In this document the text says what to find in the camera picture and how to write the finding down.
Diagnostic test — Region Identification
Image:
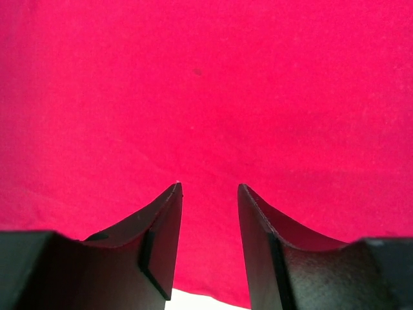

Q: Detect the bright red t shirt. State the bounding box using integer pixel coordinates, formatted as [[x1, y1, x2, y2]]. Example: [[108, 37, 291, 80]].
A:
[[1, 1, 412, 307]]

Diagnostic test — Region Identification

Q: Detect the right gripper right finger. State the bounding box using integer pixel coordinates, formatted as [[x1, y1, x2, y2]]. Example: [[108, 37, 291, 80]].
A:
[[237, 184, 412, 309]]

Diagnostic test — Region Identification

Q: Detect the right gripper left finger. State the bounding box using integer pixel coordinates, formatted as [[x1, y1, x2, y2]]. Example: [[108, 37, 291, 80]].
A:
[[1, 183, 183, 309]]

